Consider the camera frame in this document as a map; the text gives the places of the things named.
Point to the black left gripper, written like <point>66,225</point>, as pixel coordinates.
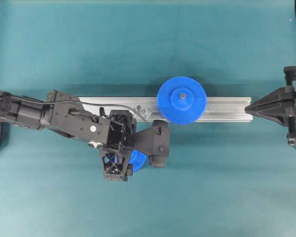
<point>115,153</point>

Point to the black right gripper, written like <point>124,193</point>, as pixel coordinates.
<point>282,94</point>

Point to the small blue plastic gear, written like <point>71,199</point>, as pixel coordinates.
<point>138,161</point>

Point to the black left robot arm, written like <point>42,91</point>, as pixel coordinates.
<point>67,116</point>

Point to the large blue plastic gear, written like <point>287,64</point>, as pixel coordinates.
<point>181,100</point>

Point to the steel shaft under large gear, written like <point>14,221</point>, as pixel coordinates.
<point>182,96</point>

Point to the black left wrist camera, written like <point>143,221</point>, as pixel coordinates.
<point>154,142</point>

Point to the silver aluminium extrusion rail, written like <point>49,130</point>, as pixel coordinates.
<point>218,109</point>

